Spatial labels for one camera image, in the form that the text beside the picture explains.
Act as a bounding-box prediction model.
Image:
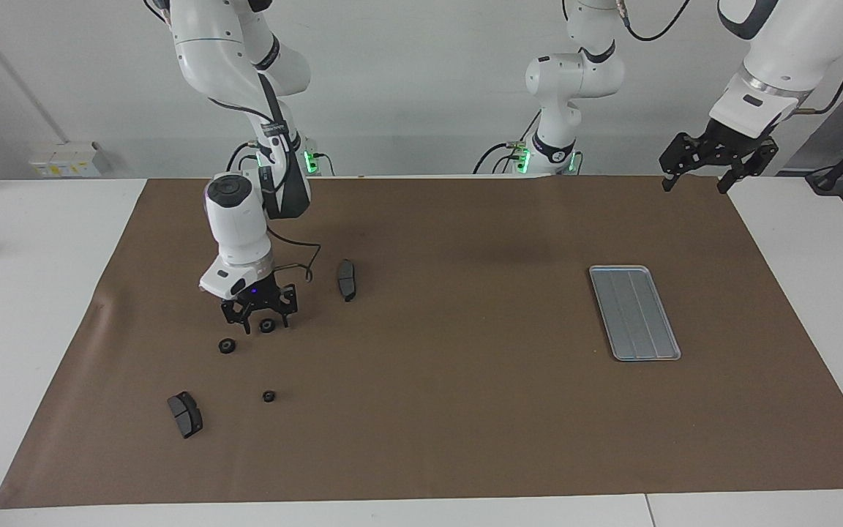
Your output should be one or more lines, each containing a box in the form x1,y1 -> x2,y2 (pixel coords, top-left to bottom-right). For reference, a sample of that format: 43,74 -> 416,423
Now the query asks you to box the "silver metal tray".
588,265 -> 682,362

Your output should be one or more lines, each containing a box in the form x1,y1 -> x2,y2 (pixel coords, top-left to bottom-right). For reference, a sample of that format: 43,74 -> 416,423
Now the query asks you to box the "dark grey brake pad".
167,392 -> 204,439
337,259 -> 358,303

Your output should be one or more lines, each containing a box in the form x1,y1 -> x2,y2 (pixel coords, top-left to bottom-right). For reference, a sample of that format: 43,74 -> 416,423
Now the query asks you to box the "brown paper table mat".
0,176 -> 843,509

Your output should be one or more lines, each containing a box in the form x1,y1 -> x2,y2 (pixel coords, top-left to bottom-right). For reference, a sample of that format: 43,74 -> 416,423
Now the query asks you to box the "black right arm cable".
206,95 -> 322,283

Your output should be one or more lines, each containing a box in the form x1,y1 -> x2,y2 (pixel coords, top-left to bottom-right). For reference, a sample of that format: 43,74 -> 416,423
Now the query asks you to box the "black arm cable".
623,0 -> 843,116
206,95 -> 322,283

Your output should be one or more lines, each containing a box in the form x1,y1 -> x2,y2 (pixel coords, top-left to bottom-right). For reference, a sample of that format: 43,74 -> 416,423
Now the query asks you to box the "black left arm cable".
623,0 -> 843,116

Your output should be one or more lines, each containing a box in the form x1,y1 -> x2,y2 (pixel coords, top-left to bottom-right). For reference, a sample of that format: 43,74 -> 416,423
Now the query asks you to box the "black base cable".
473,110 -> 541,176
225,141 -> 258,176

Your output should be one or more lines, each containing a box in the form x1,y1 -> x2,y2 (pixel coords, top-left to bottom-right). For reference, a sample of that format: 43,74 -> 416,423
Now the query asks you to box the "white wall socket box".
30,141 -> 111,179

